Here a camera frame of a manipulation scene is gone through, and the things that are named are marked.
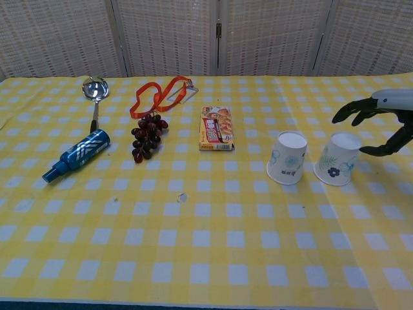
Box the orange yellow snack box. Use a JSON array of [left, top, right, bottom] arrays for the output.
[[198, 106, 236, 152]]

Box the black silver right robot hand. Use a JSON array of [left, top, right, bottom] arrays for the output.
[[331, 88, 413, 158]]

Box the yellow white checked tablecloth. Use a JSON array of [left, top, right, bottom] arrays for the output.
[[276, 74, 413, 310], [0, 76, 380, 307]]

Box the white paper cup leaf print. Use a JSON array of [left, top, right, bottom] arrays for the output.
[[313, 131, 362, 187]]

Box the blue spray bottle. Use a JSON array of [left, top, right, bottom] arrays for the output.
[[42, 129, 112, 184]]

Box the dark red grape bunch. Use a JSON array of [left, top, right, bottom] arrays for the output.
[[130, 112, 170, 164]]

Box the orange lanyard clear badge holder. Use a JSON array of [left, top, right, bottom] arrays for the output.
[[129, 76, 199, 119]]

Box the white paper cup blue flower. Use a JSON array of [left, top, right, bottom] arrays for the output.
[[266, 130, 308, 186]]

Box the woven folding screen panel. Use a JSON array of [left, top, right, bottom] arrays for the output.
[[0, 0, 126, 80], [111, 0, 222, 78], [314, 0, 413, 78], [217, 0, 335, 78]]

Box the steel ladle black handle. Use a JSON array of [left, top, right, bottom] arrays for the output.
[[81, 75, 111, 134]]

